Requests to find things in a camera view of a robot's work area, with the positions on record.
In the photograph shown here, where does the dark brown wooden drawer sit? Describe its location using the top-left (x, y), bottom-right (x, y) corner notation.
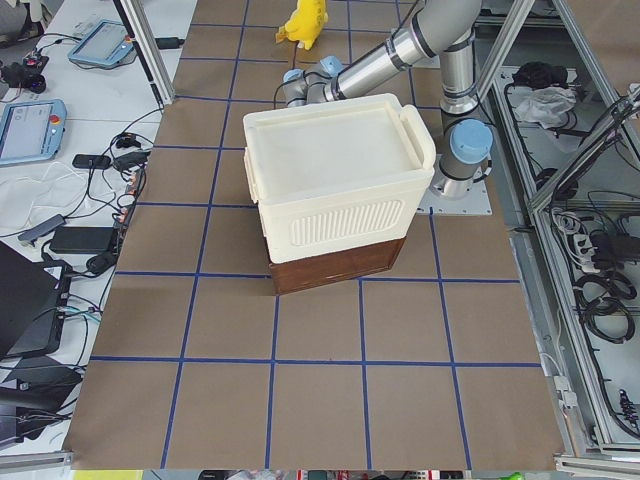
top-left (268, 237), bottom-right (406, 295)

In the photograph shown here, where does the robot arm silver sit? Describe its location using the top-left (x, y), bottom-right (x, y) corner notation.
top-left (276, 1), bottom-right (482, 187)

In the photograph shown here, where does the cream white plastic cabinet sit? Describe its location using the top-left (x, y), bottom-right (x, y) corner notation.
top-left (243, 94), bottom-right (436, 264)

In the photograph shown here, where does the yellow plush dinosaur toy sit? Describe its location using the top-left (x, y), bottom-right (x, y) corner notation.
top-left (275, 0), bottom-right (329, 51)

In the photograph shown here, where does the black power adapter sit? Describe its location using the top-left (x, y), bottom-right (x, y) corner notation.
top-left (50, 226), bottom-right (115, 254)

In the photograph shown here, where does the blue teach pendant far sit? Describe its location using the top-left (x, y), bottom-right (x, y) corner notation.
top-left (67, 20), bottom-right (135, 70)

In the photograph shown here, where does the blue teach pendant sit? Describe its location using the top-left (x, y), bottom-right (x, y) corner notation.
top-left (67, 20), bottom-right (135, 70)
top-left (1, 99), bottom-right (67, 167)

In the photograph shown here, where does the black laptop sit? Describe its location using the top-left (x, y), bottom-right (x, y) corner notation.
top-left (1, 244), bottom-right (71, 360)

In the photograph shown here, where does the blue teach pendant near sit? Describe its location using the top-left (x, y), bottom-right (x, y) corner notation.
top-left (1, 99), bottom-right (67, 167)

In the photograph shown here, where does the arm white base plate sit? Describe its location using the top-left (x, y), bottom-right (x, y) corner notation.
top-left (416, 154), bottom-right (493, 216)

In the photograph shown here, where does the aluminium frame post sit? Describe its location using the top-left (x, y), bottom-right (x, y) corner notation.
top-left (113, 0), bottom-right (175, 108)

